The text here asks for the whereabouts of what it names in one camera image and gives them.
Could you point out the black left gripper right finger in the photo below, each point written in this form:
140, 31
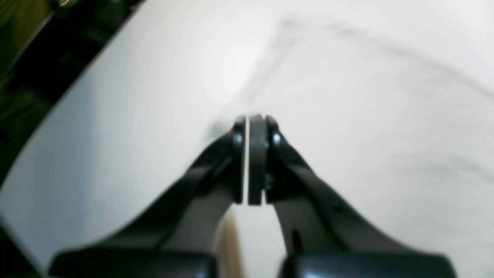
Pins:
324, 236

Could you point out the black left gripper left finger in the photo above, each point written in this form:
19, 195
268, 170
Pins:
174, 237

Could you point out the beige t-shirt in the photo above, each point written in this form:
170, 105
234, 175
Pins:
405, 139

